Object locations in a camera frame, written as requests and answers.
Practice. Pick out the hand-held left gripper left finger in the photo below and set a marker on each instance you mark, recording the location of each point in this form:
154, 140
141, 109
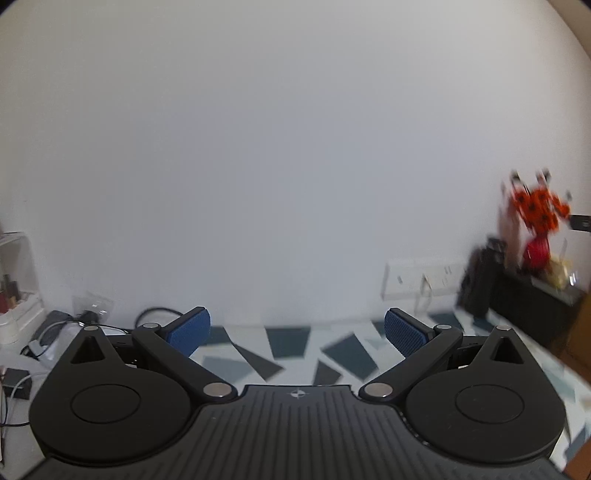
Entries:
191, 330

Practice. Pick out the geometric patterned tablecloth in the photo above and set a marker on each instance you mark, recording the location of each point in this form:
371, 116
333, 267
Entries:
286, 341

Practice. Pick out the orange artificial flowers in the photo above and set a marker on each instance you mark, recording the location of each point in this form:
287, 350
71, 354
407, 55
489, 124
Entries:
538, 207

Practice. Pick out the black cabinet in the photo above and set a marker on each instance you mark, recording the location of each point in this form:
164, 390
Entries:
531, 304

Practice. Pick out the white cosmetics organizer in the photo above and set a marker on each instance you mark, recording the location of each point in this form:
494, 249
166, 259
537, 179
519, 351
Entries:
32, 277

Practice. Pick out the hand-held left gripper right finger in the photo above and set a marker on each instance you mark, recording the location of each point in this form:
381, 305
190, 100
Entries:
404, 332

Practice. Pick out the small clear plastic bag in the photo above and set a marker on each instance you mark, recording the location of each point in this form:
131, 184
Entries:
94, 302

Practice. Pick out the black water bottle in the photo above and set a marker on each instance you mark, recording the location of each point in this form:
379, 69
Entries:
480, 286

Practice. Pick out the small black box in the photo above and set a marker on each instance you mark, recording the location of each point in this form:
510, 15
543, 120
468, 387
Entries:
18, 383

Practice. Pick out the red ribbed vase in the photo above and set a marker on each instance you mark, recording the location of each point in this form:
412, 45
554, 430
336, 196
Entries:
536, 253

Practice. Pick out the white wall socket panel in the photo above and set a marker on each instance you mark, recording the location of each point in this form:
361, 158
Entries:
406, 277

